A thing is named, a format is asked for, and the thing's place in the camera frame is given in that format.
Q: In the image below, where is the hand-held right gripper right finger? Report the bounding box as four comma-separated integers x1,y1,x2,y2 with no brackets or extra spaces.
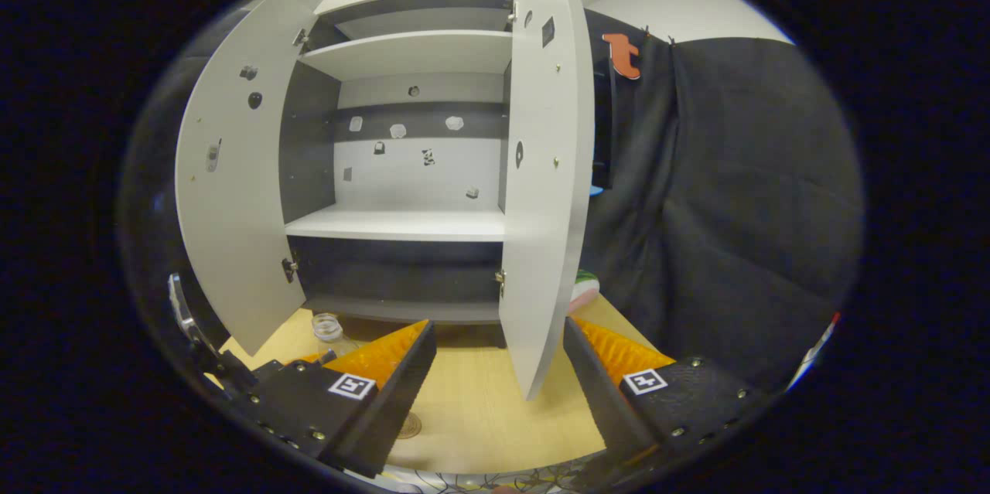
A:
562,316,774,479

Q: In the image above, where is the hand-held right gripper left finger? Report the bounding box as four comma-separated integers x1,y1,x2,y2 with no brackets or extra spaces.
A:
232,319,438,479

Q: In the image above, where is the clear plastic bottle green label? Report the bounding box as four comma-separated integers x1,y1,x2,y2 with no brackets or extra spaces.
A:
312,312,358,362

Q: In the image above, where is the white door with camera sticker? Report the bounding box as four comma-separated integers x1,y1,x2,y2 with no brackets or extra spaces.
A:
174,0,318,357

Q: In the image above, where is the white door with headphones sticker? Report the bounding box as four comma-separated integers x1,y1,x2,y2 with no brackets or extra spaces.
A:
497,0,596,402

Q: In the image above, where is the white thin cabinet shelf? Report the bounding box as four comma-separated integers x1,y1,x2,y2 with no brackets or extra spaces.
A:
285,204,507,242

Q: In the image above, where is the white cabinet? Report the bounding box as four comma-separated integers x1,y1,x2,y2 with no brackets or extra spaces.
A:
278,0,521,325

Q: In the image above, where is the white thick cabinet shelf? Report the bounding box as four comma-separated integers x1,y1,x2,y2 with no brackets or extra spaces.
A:
298,30,515,83

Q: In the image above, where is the pink and green object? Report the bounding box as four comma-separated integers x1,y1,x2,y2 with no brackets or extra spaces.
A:
568,270,601,317

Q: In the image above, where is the white and red object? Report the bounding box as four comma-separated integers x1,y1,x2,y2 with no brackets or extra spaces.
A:
785,312,842,392

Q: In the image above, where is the black backdrop cloth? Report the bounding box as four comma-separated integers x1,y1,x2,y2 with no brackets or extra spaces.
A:
580,11,865,394

